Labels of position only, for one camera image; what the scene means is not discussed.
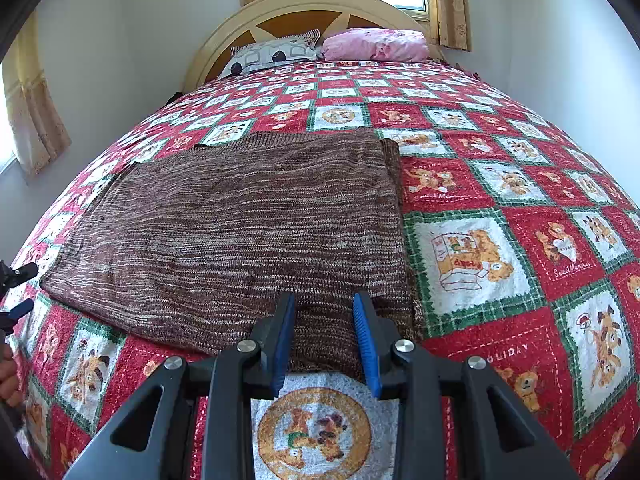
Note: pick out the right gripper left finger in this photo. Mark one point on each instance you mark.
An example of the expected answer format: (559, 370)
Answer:
(151, 435)

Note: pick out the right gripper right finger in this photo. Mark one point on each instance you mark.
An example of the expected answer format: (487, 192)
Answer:
(455, 419)

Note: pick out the brown knitted garment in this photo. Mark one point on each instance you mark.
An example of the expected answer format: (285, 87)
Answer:
(192, 249)

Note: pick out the person's left hand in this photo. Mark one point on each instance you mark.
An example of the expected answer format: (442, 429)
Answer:
(9, 383)

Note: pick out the yellow curtain side window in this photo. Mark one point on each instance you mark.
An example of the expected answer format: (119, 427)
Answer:
(38, 133)

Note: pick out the red patchwork teddy bedspread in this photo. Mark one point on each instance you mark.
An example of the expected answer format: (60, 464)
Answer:
(525, 249)

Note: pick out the dark cloth beside bed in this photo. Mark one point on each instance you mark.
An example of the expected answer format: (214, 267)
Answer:
(174, 97)

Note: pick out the grey patterned pillow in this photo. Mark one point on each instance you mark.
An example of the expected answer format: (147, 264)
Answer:
(272, 53)

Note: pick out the cream wooden headboard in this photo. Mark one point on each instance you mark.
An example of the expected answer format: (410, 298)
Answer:
(263, 20)

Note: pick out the pink pillow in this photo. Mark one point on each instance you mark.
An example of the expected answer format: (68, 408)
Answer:
(376, 44)

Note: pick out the yellow curtain right of window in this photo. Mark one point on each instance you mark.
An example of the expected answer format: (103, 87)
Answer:
(449, 24)

